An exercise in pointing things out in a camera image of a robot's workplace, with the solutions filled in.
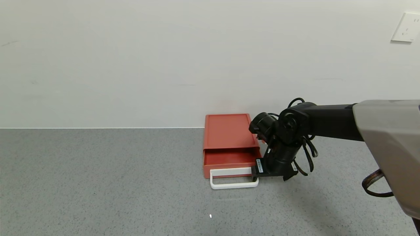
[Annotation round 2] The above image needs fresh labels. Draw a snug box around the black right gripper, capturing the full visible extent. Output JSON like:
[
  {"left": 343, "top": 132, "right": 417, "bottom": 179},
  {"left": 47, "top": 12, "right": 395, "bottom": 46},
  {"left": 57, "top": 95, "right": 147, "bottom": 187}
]
[{"left": 251, "top": 144, "right": 299, "bottom": 182}]

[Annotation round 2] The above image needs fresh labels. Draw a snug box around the red drawer with white handle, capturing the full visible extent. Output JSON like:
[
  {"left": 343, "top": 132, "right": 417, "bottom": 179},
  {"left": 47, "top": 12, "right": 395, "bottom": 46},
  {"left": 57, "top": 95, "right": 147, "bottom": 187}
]
[{"left": 203, "top": 147, "right": 263, "bottom": 190}]

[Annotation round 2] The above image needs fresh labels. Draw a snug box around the red drawer cabinet housing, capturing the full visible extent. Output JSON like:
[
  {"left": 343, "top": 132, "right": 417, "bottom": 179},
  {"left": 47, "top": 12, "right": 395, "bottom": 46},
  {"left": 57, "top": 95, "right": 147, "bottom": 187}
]
[{"left": 203, "top": 114, "right": 260, "bottom": 151}]

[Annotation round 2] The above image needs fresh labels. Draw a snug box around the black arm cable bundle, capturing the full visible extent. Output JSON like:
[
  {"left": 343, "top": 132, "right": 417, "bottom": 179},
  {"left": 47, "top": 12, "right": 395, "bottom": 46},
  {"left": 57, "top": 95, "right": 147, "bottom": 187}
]
[{"left": 287, "top": 97, "right": 319, "bottom": 176}]

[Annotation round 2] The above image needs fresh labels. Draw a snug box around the brown braided cable loop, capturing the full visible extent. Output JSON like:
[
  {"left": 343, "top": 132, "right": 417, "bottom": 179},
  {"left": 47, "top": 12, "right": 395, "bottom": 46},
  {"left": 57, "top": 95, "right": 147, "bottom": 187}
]
[{"left": 362, "top": 169, "right": 394, "bottom": 198}]

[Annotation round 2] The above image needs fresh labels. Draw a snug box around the white wall socket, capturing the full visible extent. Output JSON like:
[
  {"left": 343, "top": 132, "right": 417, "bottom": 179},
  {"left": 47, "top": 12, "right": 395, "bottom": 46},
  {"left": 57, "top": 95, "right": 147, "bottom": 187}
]
[{"left": 390, "top": 12, "right": 420, "bottom": 43}]

